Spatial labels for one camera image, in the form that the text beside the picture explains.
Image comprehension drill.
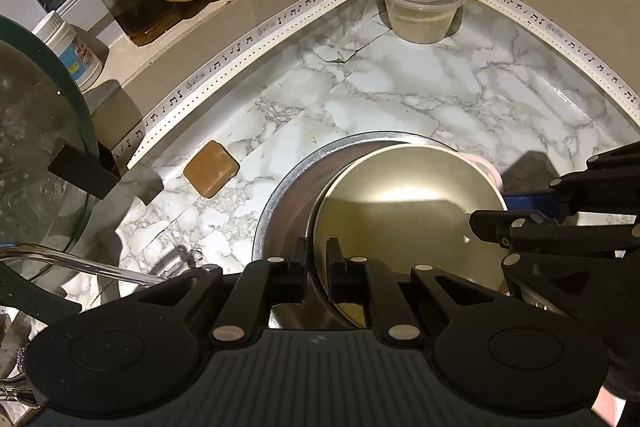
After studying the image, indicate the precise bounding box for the cream round plate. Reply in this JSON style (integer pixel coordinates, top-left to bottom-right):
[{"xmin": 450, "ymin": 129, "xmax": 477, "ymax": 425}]
[{"xmin": 312, "ymin": 144, "xmax": 508, "ymax": 330}]

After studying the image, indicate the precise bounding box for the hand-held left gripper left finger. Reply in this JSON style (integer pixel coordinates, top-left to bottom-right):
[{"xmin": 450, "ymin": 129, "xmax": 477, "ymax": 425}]
[{"xmin": 137, "ymin": 237, "xmax": 310, "ymax": 350}]

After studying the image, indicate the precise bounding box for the dark glass jar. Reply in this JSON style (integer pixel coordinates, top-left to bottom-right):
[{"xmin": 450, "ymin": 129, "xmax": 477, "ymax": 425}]
[{"xmin": 85, "ymin": 0, "xmax": 201, "ymax": 48}]

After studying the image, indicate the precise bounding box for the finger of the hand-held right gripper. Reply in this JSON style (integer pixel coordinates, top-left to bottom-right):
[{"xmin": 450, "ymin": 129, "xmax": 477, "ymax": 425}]
[
  {"xmin": 470, "ymin": 209, "xmax": 640, "ymax": 308},
  {"xmin": 502, "ymin": 141, "xmax": 640, "ymax": 220}
]

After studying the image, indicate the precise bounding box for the music note trim tape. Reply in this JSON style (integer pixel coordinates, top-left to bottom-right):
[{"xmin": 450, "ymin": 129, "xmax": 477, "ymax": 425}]
[{"xmin": 112, "ymin": 0, "xmax": 640, "ymax": 168}]

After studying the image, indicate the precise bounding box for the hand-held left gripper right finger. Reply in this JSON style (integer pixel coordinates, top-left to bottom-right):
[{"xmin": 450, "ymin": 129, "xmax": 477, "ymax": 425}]
[{"xmin": 325, "ymin": 237, "xmax": 493, "ymax": 348}]

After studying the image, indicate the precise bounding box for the white plastic bottle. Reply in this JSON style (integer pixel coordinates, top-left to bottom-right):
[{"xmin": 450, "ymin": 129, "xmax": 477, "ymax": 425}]
[{"xmin": 32, "ymin": 11, "xmax": 103, "ymax": 94}]

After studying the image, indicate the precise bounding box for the clear plastic container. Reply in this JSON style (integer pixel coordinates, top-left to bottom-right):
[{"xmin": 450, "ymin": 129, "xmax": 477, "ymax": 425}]
[{"xmin": 374, "ymin": 0, "xmax": 468, "ymax": 44}]

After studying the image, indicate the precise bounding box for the green-rimmed glass lid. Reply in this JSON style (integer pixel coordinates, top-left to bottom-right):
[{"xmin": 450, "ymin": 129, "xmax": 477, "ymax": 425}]
[{"xmin": 0, "ymin": 14, "xmax": 121, "ymax": 325}]

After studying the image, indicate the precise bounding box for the pink peach-shaped steel bowl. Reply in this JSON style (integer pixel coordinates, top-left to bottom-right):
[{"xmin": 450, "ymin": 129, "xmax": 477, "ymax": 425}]
[{"xmin": 457, "ymin": 152, "xmax": 504, "ymax": 188}]

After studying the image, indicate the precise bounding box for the large steel bowl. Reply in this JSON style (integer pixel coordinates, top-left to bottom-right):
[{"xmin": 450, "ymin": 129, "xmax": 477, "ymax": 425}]
[{"xmin": 252, "ymin": 131, "xmax": 461, "ymax": 330}]

